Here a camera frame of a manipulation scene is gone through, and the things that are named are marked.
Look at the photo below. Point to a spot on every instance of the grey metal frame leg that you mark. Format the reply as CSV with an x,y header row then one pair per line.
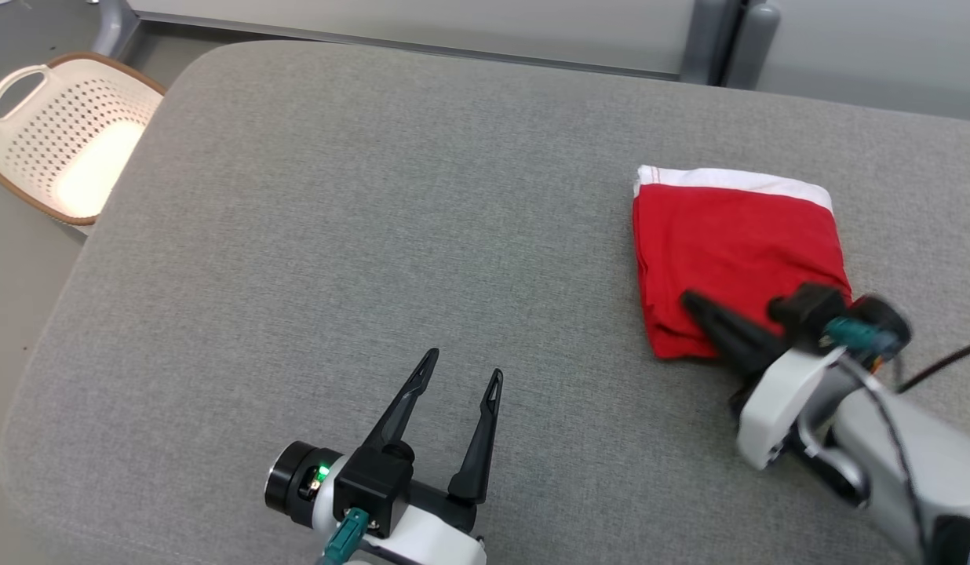
x,y
114,23

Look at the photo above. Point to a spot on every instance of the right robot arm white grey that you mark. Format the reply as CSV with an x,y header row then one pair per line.
x,y
924,447

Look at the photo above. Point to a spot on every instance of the teal connector on right gripper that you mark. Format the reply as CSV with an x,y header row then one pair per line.
x,y
858,333

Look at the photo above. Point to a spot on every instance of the teal connector on left gripper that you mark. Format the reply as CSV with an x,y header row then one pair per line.
x,y
345,537

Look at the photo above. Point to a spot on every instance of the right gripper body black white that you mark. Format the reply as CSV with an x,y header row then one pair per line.
x,y
775,408

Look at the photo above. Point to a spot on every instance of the cream plastic laundry basket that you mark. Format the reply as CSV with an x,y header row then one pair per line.
x,y
61,133

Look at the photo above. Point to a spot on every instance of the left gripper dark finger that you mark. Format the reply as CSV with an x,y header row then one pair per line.
x,y
406,404
481,455

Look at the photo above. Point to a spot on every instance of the grey partition post with feet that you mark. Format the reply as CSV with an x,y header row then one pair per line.
x,y
712,39

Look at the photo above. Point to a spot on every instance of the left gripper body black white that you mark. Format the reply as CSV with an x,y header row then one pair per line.
x,y
375,479

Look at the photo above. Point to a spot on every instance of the teal connector on gripper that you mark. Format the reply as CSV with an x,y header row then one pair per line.
x,y
858,333
345,537

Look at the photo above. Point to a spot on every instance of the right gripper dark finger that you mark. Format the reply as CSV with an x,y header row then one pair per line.
x,y
732,329
789,312

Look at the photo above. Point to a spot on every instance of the red and white shorts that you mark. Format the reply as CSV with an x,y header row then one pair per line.
x,y
728,251

